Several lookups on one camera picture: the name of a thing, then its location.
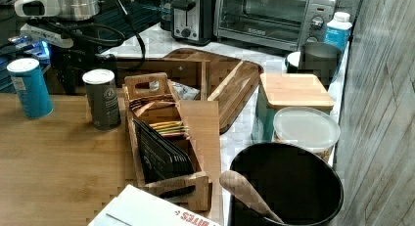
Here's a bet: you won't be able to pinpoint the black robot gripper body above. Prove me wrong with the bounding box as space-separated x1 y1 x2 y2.
50 43 117 95

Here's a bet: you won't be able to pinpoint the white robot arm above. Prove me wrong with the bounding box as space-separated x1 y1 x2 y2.
14 0 123 95

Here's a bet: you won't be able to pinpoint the dark grey cylindrical canister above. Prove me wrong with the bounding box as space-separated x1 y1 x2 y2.
82 68 121 131

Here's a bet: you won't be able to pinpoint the blue cylindrical canister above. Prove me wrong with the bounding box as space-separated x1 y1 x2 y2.
7 58 53 118

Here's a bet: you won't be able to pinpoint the brown tea bag packets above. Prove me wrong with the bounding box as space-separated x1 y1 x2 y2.
129 94 176 116

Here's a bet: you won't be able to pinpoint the wooden shelf riser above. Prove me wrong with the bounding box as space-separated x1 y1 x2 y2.
0 53 225 226

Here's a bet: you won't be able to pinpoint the yellow tea bag packets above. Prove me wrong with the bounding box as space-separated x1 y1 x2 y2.
151 121 188 137

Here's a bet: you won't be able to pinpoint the black tea bag packets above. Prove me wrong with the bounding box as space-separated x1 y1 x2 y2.
134 120 195 183

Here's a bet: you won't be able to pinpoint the wooden tea bag caddy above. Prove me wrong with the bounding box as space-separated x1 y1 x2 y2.
123 72 211 211

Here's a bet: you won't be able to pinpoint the black toaster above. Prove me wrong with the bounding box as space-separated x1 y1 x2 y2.
171 0 213 46

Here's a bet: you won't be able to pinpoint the white cardboard box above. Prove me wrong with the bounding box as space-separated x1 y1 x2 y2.
87 185 220 226

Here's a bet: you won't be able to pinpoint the dark wooden tray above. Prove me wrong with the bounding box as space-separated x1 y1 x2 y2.
165 48 263 134

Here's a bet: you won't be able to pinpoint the teal canister with bamboo lid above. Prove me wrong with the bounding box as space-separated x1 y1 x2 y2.
251 73 335 144

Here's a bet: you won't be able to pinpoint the silver toaster oven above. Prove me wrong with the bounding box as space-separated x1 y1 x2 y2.
213 0 338 51

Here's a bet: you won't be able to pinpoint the white black small bowl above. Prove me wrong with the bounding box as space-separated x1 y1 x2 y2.
285 52 300 73

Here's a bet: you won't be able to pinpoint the clear plastic lidded container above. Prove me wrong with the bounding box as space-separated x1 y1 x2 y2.
273 107 341 161

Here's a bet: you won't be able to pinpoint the grey metal cup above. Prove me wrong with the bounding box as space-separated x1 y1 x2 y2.
299 42 342 87

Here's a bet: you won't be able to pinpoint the black utensil crock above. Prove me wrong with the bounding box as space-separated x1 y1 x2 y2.
227 143 344 226

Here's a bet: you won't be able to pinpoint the white blue plastic bottle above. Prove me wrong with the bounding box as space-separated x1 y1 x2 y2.
324 12 352 52

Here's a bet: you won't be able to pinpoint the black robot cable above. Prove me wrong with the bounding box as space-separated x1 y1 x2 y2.
27 0 147 71

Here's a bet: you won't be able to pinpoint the wooden spoon handle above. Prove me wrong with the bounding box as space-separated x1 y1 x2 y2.
219 170 283 223

